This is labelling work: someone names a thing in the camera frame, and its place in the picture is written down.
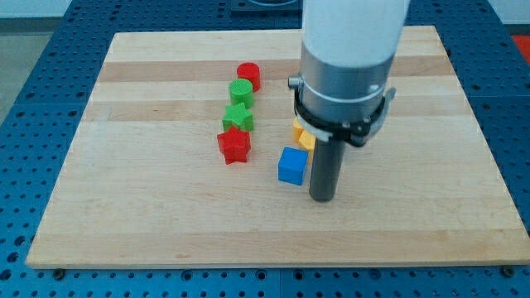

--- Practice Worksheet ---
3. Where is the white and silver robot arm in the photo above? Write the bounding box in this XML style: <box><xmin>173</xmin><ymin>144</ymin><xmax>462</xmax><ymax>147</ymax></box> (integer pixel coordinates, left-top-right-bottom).
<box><xmin>288</xmin><ymin>0</ymin><xmax>410</xmax><ymax>147</ymax></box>

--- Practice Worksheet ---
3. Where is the red star block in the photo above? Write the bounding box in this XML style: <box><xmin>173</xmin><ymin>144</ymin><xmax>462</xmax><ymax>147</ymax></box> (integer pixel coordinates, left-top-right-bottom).
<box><xmin>217</xmin><ymin>126</ymin><xmax>251</xmax><ymax>165</ymax></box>

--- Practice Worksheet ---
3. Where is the green star block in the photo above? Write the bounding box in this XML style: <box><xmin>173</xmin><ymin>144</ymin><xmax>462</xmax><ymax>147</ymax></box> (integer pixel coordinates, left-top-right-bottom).
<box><xmin>222</xmin><ymin>103</ymin><xmax>254</xmax><ymax>132</ymax></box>

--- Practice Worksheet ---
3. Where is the blue cube block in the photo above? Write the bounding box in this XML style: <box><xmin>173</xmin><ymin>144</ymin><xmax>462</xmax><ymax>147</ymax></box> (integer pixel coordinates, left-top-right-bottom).
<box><xmin>277</xmin><ymin>147</ymin><xmax>309</xmax><ymax>185</ymax></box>

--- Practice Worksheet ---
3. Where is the yellow block rear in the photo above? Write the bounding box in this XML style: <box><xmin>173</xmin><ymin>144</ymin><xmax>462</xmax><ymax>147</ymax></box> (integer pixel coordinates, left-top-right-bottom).
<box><xmin>292</xmin><ymin>118</ymin><xmax>305</xmax><ymax>143</ymax></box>

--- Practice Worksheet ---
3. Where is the yellow block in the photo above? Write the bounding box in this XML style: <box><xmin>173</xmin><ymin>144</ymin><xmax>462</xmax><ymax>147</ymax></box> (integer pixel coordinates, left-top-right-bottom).
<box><xmin>292</xmin><ymin>118</ymin><xmax>305</xmax><ymax>143</ymax></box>
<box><xmin>298</xmin><ymin>130</ymin><xmax>316</xmax><ymax>164</ymax></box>

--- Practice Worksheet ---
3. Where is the yellow block front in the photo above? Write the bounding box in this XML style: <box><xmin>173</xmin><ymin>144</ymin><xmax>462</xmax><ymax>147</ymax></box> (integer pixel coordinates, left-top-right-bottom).
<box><xmin>298</xmin><ymin>130</ymin><xmax>316</xmax><ymax>164</ymax></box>

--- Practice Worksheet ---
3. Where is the green cylinder block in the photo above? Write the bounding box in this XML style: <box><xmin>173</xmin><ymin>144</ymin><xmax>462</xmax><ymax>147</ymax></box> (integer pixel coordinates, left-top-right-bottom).
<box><xmin>229</xmin><ymin>79</ymin><xmax>254</xmax><ymax>108</ymax></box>

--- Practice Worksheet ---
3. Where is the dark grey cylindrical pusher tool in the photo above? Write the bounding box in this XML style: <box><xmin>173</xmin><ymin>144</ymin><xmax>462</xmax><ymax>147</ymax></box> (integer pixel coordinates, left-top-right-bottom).
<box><xmin>309</xmin><ymin>139</ymin><xmax>345</xmax><ymax>202</ymax></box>

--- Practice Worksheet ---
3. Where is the red cylinder block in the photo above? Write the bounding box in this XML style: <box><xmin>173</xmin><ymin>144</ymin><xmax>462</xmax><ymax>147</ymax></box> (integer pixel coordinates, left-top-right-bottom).
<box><xmin>237</xmin><ymin>62</ymin><xmax>261</xmax><ymax>93</ymax></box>

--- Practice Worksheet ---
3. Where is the wooden board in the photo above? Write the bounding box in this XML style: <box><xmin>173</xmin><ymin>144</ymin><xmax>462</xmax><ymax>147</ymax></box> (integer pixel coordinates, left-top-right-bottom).
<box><xmin>26</xmin><ymin>26</ymin><xmax>529</xmax><ymax>269</ymax></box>

